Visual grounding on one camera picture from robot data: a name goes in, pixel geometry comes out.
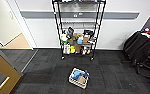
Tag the pale basket with dark spots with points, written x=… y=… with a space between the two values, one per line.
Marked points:
x=78 y=85

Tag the brown cardboard carton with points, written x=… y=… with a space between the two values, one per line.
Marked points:
x=76 y=36

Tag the black and yellow packet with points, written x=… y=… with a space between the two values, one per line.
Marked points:
x=87 y=50

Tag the dark printed packet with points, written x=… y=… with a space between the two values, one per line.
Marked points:
x=92 y=40

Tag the black box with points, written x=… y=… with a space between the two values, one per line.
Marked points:
x=88 y=33

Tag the light blue plush toy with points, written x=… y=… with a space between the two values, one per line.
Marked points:
x=77 y=74

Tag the dark blue plush toy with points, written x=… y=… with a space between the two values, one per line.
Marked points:
x=85 y=74

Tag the brown cardboard box with print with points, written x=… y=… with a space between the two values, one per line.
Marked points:
x=81 y=80

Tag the black office chair with bag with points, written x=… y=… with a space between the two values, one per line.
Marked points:
x=137 y=46

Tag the white wall outlet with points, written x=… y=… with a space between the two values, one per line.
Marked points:
x=75 y=15

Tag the white door frame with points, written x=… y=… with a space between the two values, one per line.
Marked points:
x=24 y=23

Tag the yellow wooden frame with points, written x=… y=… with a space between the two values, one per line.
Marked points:
x=4 y=66

